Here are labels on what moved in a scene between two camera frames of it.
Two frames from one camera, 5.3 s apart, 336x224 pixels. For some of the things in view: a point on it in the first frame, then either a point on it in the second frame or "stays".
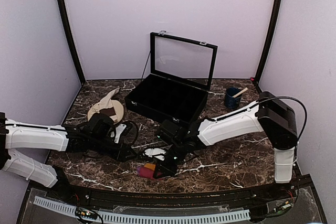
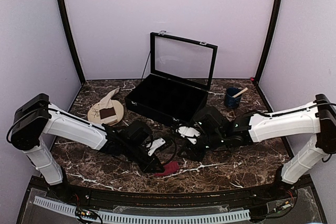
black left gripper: [124, 149] to [148, 168]
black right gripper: [166, 171] to [194, 155]
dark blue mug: [230, 102] stays
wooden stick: [245, 89] stays
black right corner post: [279, 0] stays
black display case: [177, 88] stays
